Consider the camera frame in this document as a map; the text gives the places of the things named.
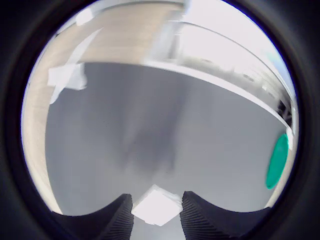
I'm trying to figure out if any round green lid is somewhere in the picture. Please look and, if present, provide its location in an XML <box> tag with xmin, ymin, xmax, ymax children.
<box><xmin>264</xmin><ymin>133</ymin><xmax>290</xmax><ymax>190</ymax></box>

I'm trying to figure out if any white tape piece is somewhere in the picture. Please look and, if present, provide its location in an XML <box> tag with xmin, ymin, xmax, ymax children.
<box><xmin>47</xmin><ymin>63</ymin><xmax>88</xmax><ymax>105</ymax></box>

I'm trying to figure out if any dark grey mat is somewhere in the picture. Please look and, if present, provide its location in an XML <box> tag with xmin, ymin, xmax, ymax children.
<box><xmin>44</xmin><ymin>61</ymin><xmax>289</xmax><ymax>240</ymax></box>

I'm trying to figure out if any small white plastic terminal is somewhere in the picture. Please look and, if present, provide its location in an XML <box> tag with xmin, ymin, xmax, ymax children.
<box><xmin>131</xmin><ymin>184</ymin><xmax>184</xmax><ymax>226</ymax></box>

